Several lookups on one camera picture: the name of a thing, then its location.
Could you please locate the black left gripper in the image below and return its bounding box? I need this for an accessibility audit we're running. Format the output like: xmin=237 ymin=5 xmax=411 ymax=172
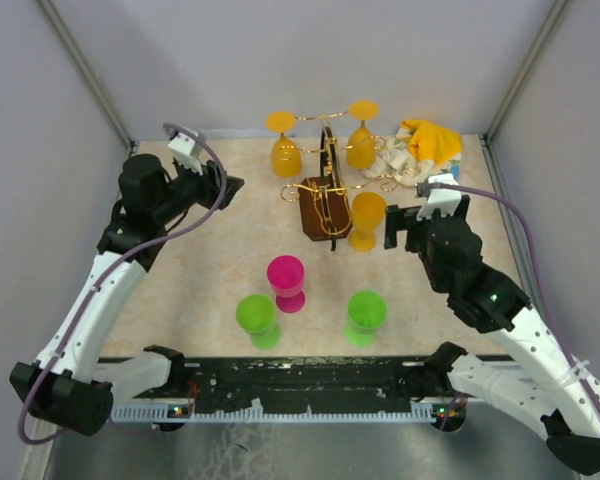
xmin=153 ymin=155 xmax=245 ymax=224

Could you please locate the yellow wine glass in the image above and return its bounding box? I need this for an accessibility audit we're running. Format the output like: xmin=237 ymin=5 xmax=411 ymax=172
xmin=266 ymin=111 xmax=302 ymax=178
xmin=346 ymin=100 xmax=379 ymax=170
xmin=349 ymin=192 xmax=387 ymax=253

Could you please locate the pink wine glass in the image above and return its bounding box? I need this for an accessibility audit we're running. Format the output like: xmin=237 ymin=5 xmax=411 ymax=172
xmin=266 ymin=255 xmax=306 ymax=314

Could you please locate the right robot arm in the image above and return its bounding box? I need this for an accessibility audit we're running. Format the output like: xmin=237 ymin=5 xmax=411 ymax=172
xmin=384 ymin=195 xmax=600 ymax=476

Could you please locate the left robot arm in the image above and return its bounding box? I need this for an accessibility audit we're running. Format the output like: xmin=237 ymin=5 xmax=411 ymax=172
xmin=9 ymin=154 xmax=245 ymax=445

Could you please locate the green wine glass right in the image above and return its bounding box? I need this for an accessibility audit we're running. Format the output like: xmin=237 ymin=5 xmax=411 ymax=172
xmin=344 ymin=290 xmax=388 ymax=347

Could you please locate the green wine glass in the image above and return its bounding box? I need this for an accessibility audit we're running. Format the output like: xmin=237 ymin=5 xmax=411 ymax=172
xmin=344 ymin=290 xmax=388 ymax=347
xmin=235 ymin=294 xmax=281 ymax=350

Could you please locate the green wine glass left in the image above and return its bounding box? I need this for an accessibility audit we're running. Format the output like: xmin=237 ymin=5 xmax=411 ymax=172
xmin=235 ymin=294 xmax=281 ymax=350

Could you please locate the patterned crumpled cloth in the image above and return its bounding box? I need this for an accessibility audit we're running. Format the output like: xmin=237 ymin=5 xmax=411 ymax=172
xmin=361 ymin=119 xmax=463 ymax=187

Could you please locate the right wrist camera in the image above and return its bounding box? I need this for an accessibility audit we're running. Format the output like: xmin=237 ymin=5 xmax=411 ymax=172
xmin=416 ymin=173 xmax=462 ymax=221

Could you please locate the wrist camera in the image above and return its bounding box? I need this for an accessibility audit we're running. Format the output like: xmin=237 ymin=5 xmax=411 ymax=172
xmin=165 ymin=127 xmax=206 ymax=176
xmin=416 ymin=173 xmax=462 ymax=221

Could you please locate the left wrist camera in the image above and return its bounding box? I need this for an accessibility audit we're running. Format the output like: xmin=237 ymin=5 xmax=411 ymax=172
xmin=165 ymin=127 xmax=206 ymax=176

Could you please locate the aluminium frame post left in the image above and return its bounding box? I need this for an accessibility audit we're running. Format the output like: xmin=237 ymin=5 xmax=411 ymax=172
xmin=33 ymin=0 xmax=136 ymax=152

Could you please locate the aluminium frame post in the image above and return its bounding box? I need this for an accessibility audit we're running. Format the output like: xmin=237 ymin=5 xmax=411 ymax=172
xmin=482 ymin=0 xmax=572 ymax=146
xmin=33 ymin=0 xmax=136 ymax=152

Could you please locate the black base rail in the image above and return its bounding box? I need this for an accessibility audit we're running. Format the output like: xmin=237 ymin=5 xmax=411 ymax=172
xmin=111 ymin=356 xmax=468 ymax=432

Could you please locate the aluminium frame post right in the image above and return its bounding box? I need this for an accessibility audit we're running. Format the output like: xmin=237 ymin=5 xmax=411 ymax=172
xmin=482 ymin=0 xmax=572 ymax=146

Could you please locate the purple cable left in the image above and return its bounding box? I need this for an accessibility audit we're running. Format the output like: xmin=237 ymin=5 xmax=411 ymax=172
xmin=17 ymin=122 xmax=229 ymax=446

